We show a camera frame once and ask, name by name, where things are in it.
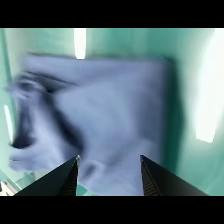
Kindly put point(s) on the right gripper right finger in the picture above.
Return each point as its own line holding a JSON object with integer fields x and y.
{"x": 163, "y": 181}

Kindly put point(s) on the light blue shirt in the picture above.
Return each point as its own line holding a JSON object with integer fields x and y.
{"x": 100, "y": 116}

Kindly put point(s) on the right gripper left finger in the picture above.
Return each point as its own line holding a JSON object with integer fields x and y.
{"x": 56, "y": 181}

